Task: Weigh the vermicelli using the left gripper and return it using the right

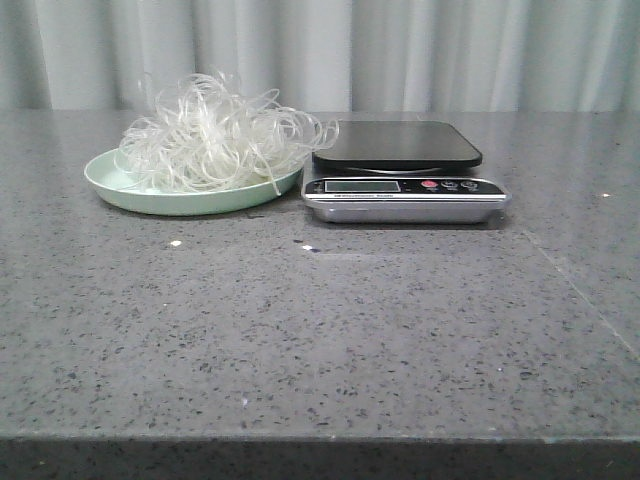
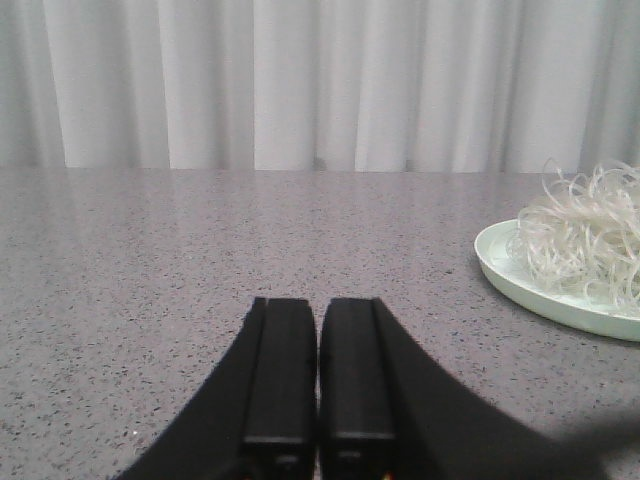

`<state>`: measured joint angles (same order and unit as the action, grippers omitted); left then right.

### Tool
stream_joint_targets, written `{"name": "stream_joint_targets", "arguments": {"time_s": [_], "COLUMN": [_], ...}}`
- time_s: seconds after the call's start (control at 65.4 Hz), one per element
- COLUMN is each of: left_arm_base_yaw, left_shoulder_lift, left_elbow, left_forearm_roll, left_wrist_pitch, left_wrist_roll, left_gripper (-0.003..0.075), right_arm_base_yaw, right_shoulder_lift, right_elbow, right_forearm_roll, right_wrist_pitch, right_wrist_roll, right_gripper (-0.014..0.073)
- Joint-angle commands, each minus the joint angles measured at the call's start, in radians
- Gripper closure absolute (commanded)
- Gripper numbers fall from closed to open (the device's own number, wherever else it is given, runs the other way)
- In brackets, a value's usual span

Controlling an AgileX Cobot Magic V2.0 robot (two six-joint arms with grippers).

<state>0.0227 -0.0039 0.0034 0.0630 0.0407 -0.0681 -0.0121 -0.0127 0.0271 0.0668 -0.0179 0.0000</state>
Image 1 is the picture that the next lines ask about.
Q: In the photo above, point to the white translucent vermicelli bundle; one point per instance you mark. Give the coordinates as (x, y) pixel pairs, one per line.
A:
(205, 136)

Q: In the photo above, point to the silver digital kitchen scale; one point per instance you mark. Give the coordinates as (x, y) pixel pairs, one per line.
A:
(409, 172)

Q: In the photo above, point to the grey pleated curtain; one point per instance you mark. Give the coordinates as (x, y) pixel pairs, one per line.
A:
(420, 56)

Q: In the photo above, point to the light green round plate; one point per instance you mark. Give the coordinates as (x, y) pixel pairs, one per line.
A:
(120, 189)

